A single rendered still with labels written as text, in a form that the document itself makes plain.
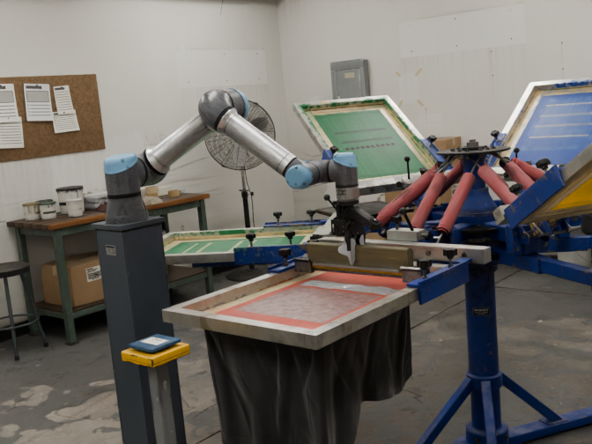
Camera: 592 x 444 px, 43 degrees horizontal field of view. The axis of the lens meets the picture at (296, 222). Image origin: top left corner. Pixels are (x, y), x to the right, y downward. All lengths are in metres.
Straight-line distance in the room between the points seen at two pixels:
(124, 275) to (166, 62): 4.44
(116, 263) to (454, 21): 4.81
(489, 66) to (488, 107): 0.35
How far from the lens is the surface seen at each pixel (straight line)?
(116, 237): 2.65
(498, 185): 2.91
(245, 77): 7.62
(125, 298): 2.69
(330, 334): 1.92
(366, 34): 7.40
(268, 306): 2.31
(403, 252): 2.37
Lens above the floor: 1.56
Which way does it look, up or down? 9 degrees down
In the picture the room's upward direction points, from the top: 5 degrees counter-clockwise
